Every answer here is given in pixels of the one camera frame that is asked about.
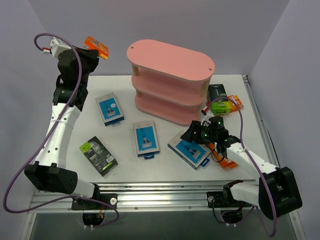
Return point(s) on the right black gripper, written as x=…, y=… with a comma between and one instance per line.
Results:
x=194, y=130

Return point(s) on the black green razor box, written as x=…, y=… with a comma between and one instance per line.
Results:
x=98, y=155
x=216, y=93

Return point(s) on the black green razor box right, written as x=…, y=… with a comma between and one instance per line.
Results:
x=216, y=93

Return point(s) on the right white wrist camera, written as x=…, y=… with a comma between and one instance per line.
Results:
x=206, y=111

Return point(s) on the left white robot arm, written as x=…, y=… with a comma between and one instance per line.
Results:
x=48, y=172

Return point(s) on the blue razor box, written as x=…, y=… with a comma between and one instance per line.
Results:
x=193, y=154
x=109, y=109
x=145, y=138

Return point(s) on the black green razor box left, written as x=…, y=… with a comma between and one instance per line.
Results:
x=98, y=155

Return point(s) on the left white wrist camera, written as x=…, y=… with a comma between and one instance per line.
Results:
x=56, y=47

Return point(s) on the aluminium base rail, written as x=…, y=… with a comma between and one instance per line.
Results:
x=161, y=196

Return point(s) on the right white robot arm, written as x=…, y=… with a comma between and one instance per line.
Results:
x=275, y=192

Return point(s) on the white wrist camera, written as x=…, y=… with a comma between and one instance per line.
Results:
x=206, y=111
x=56, y=47

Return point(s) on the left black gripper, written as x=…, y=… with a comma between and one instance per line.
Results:
x=89, y=58

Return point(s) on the pink three-tier shelf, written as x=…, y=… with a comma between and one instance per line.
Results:
x=170, y=81

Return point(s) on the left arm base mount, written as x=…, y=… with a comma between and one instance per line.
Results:
x=95, y=210

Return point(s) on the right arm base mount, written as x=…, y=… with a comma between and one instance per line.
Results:
x=225, y=211

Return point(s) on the small orange razor box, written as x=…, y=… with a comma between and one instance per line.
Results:
x=235, y=103

